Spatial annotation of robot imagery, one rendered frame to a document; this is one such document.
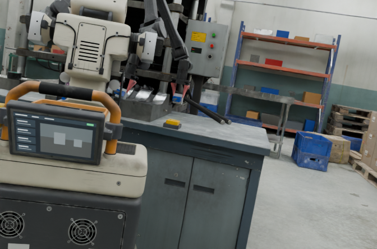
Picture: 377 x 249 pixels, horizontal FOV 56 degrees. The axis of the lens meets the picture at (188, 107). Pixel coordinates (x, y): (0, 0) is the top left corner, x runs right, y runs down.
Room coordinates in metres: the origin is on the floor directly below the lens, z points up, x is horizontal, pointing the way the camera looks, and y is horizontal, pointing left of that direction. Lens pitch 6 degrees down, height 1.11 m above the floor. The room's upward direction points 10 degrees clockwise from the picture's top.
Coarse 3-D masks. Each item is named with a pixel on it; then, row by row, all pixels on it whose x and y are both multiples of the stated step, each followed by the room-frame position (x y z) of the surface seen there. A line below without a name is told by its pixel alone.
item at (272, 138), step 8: (208, 88) 5.34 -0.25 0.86; (216, 88) 5.33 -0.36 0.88; (224, 88) 5.31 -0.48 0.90; (232, 88) 5.30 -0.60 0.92; (248, 96) 5.26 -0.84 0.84; (256, 96) 5.25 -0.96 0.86; (264, 96) 5.23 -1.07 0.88; (272, 96) 5.22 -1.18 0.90; (280, 96) 5.20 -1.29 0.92; (288, 104) 5.22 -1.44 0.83; (280, 120) 5.80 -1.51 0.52; (272, 136) 5.64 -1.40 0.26; (280, 144) 5.23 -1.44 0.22; (280, 152) 5.24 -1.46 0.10
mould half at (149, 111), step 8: (112, 96) 1.92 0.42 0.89; (136, 96) 2.09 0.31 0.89; (144, 96) 2.10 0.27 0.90; (160, 96) 2.11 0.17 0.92; (168, 96) 2.18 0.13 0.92; (120, 104) 1.86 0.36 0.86; (128, 104) 1.86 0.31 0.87; (144, 104) 1.84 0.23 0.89; (152, 104) 1.87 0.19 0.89; (160, 104) 2.01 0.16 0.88; (168, 104) 2.21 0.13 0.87; (128, 112) 1.86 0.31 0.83; (136, 112) 1.85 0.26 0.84; (144, 112) 1.84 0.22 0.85; (152, 112) 1.85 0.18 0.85; (160, 112) 2.04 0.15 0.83; (168, 112) 2.25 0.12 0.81; (144, 120) 1.84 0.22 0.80; (152, 120) 1.88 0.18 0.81
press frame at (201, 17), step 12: (132, 0) 3.49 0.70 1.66; (168, 0) 3.43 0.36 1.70; (204, 0) 3.38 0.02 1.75; (204, 12) 3.46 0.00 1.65; (132, 24) 3.55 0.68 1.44; (156, 60) 3.50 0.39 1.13; (144, 84) 3.52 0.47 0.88; (156, 84) 3.50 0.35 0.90; (168, 84) 3.48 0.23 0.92; (192, 84) 3.49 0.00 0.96
